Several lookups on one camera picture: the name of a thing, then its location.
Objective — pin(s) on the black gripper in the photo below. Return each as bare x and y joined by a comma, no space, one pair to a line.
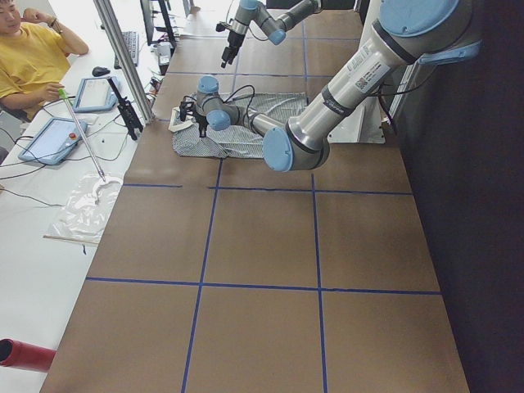
234,39
201,119

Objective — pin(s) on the striped polo shirt white collar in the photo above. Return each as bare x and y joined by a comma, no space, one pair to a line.
237,141

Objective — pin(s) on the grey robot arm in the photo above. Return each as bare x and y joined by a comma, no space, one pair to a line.
256,12
401,33

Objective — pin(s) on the black clamp stand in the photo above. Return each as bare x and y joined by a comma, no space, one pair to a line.
127,112

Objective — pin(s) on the black keyboard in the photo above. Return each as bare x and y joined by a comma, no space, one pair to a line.
131,42

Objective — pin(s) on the blue teach pendant far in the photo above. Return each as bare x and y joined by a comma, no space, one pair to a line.
94,95

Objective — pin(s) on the blue teach pendant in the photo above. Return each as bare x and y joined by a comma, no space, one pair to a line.
53,143
94,95

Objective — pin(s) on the black computer mouse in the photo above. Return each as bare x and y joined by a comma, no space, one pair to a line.
99,71

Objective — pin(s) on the long grabber stick green tip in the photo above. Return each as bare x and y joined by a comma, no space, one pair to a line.
64,97

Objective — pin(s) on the blue teach pendant near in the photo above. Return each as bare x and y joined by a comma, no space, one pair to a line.
53,143

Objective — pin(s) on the clear plastic bag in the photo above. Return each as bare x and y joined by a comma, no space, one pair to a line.
84,215

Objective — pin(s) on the person in yellow shirt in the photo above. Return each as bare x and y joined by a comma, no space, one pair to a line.
34,58

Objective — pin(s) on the red cylinder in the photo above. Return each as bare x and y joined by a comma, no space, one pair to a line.
25,356

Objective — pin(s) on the aluminium frame post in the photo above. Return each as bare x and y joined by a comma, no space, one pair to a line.
114,33

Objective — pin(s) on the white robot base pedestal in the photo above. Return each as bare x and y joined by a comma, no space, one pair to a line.
360,118

